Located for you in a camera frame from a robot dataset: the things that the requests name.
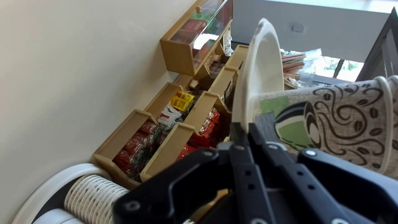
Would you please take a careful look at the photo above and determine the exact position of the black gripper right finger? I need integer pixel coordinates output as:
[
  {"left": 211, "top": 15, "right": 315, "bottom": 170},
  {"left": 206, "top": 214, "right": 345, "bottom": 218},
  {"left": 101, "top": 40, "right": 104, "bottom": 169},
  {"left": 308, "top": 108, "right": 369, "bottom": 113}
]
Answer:
[{"left": 248, "top": 113, "right": 398, "bottom": 224}]

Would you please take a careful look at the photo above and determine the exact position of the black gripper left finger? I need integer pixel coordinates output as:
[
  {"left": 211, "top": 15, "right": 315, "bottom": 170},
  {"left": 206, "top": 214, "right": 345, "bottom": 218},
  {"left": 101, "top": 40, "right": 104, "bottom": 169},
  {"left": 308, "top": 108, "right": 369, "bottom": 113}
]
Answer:
[{"left": 111, "top": 122, "right": 275, "bottom": 224}]

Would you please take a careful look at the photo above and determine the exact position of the patterned paper coffee cup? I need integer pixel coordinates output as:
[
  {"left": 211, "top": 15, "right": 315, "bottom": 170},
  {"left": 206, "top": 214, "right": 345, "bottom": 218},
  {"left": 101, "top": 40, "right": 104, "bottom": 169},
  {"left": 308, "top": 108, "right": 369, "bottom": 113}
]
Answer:
[{"left": 248, "top": 75, "right": 398, "bottom": 180}]

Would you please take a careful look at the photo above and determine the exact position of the small white plastic plate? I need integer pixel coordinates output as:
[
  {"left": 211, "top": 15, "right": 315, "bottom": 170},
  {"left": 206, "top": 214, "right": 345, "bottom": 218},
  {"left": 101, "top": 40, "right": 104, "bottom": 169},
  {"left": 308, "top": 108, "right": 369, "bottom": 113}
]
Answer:
[{"left": 231, "top": 17, "right": 288, "bottom": 134}]

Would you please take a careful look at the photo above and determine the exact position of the white round cup tray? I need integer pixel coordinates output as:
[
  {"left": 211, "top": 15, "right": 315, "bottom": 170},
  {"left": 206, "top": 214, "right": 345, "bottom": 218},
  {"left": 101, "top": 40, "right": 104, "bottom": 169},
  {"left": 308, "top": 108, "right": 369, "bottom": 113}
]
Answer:
[{"left": 12, "top": 162, "right": 103, "bottom": 224}]

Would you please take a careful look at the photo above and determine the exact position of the wooden tea organizer rack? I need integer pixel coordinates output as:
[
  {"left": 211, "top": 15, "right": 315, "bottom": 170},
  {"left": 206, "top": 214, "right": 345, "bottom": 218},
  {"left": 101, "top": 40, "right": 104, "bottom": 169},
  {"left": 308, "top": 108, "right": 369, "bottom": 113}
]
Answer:
[{"left": 91, "top": 43, "right": 252, "bottom": 184}]

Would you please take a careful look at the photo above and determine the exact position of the clear bag of packets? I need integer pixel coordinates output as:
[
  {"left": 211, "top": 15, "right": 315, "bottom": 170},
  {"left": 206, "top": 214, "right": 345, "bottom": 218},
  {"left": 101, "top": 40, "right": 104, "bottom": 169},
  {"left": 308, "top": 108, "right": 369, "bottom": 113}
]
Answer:
[{"left": 280, "top": 47, "right": 363, "bottom": 91}]

